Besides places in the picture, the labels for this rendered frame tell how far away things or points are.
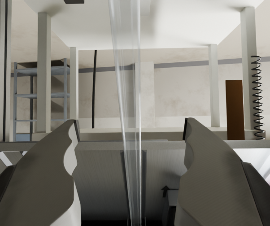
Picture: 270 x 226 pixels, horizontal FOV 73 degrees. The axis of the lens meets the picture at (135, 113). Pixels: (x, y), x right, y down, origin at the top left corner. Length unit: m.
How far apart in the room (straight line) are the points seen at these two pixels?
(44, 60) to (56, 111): 3.00
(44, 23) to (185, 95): 2.65
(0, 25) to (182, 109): 2.78
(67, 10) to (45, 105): 0.31
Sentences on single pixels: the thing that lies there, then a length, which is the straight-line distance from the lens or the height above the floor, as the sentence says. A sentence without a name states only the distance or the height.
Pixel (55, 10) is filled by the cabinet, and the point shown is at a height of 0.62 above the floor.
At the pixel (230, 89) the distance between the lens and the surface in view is 0.61.
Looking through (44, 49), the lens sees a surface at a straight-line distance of 0.67.
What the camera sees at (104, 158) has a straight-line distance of 0.18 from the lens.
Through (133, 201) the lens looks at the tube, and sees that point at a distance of 0.22.
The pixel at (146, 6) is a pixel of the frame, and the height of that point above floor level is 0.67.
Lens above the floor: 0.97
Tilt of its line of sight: 3 degrees down
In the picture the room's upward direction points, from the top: 179 degrees clockwise
